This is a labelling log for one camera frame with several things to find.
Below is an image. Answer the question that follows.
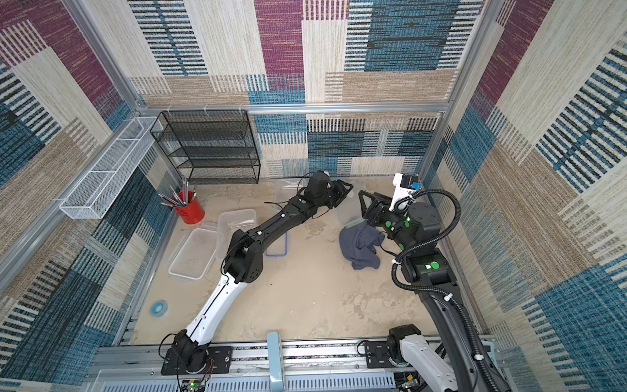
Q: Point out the dark blue cloth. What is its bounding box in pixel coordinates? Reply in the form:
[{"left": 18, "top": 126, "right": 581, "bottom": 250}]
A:
[{"left": 339, "top": 221, "right": 385, "bottom": 270}]

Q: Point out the blue-rimmed small box lid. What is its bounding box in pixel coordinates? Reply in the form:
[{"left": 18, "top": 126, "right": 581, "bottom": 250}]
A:
[{"left": 265, "top": 234, "right": 289, "bottom": 258}]

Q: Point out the clear lunch box lid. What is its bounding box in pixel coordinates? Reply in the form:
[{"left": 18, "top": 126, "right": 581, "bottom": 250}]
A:
[{"left": 168, "top": 226, "right": 218, "bottom": 280}]

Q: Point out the small blue-rimmed lunch box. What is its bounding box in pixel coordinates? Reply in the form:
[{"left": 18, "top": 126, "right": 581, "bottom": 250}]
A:
[{"left": 336, "top": 189, "right": 363, "bottom": 227}]

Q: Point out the lidded green-tinted lunch box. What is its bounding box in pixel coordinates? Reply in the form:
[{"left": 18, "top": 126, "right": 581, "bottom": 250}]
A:
[{"left": 274, "top": 178, "right": 309, "bottom": 204}]

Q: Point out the large clear plastic lunch box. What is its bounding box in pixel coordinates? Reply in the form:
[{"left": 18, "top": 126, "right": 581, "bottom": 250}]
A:
[{"left": 216, "top": 209, "right": 257, "bottom": 261}]

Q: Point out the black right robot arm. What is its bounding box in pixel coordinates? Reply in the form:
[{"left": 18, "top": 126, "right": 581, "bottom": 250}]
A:
[{"left": 359, "top": 189, "right": 511, "bottom": 391}]

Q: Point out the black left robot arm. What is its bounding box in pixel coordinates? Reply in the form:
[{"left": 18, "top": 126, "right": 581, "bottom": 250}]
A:
[{"left": 161, "top": 171, "right": 354, "bottom": 376}]

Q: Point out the black mesh shelf rack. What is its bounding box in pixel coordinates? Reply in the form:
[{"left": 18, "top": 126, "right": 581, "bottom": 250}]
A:
[{"left": 151, "top": 109, "right": 261, "bottom": 185}]

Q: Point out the red pen cup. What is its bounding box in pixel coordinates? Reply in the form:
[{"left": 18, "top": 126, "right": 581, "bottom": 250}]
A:
[{"left": 175, "top": 190, "right": 205, "bottom": 225}]

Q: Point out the blue tape roll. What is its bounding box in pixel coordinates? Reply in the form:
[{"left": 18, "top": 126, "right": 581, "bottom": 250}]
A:
[{"left": 149, "top": 300, "right": 168, "bottom": 318}]

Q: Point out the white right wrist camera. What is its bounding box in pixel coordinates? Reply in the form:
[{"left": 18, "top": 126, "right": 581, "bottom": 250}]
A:
[{"left": 389, "top": 173, "right": 422, "bottom": 212}]

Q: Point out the black corrugated cable conduit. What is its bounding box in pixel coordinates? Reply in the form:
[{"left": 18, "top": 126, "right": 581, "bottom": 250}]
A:
[{"left": 390, "top": 188, "right": 501, "bottom": 392}]

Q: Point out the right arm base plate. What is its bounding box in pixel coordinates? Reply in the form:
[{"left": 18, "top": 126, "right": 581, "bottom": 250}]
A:
[{"left": 357, "top": 339, "right": 408, "bottom": 368}]

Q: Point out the light blue rail clamp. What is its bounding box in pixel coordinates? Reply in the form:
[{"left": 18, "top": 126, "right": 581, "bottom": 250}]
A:
[{"left": 267, "top": 332, "right": 286, "bottom": 392}]

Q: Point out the aluminium front rail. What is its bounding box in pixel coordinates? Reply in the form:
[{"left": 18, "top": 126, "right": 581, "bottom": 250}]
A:
[{"left": 82, "top": 335, "right": 496, "bottom": 392}]

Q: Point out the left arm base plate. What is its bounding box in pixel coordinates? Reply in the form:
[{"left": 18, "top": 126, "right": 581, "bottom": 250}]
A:
[{"left": 160, "top": 345, "right": 233, "bottom": 377}]

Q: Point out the white mesh wall basket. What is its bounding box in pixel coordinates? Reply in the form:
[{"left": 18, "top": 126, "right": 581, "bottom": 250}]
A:
[{"left": 60, "top": 117, "right": 157, "bottom": 220}]

